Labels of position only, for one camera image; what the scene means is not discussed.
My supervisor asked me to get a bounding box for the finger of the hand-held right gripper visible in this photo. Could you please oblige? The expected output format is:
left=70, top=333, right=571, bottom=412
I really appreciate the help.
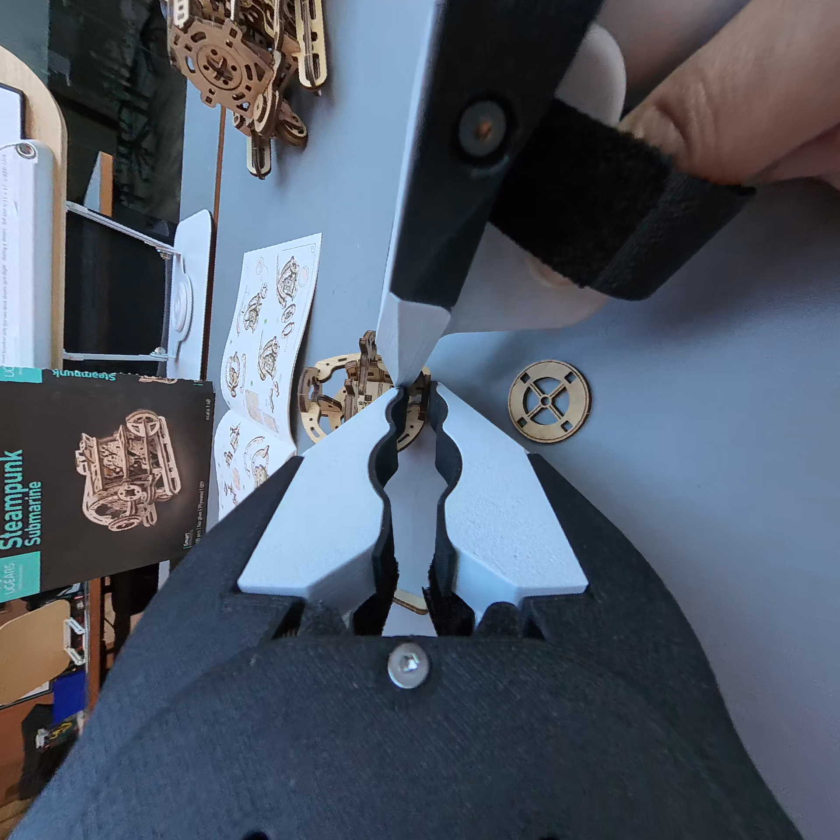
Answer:
left=376, top=0, right=454, bottom=388

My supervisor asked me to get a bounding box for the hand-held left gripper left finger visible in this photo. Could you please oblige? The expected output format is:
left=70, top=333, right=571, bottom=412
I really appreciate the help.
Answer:
left=236, top=386, right=403, bottom=634

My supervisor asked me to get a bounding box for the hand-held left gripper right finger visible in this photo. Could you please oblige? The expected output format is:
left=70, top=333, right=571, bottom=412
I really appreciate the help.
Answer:
left=423, top=382, right=589, bottom=634

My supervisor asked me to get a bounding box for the small wooden model assembly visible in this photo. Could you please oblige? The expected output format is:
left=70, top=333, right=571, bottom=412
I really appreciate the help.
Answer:
left=297, top=330, right=435, bottom=454

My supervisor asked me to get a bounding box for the black model kit box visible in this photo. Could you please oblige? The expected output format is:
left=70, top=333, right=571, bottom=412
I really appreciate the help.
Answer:
left=0, top=367, right=216, bottom=605

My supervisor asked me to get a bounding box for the large wooden mechanical model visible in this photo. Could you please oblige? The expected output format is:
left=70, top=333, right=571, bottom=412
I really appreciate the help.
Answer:
left=167, top=0, right=329, bottom=179

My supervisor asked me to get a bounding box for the person's right hand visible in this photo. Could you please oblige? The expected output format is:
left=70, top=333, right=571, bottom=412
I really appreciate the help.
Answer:
left=618, top=26, right=840, bottom=191

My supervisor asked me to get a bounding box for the white assembly instruction booklet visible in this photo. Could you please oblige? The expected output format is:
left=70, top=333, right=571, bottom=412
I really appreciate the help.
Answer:
left=213, top=233, right=324, bottom=519

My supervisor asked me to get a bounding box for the spoked wooden wheel disc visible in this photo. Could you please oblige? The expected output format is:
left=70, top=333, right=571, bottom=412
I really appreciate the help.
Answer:
left=508, top=360, right=592, bottom=442

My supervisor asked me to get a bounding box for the tan wooden chair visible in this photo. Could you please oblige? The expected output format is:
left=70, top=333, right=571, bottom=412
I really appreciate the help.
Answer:
left=0, top=598, right=86, bottom=706

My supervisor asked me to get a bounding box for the wooden display board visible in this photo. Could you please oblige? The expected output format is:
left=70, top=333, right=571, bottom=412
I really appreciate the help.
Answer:
left=0, top=46, right=68, bottom=368

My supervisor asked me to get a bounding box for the white wire book stand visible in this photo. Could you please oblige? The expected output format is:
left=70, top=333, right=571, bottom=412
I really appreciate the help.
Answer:
left=63, top=202, right=217, bottom=362

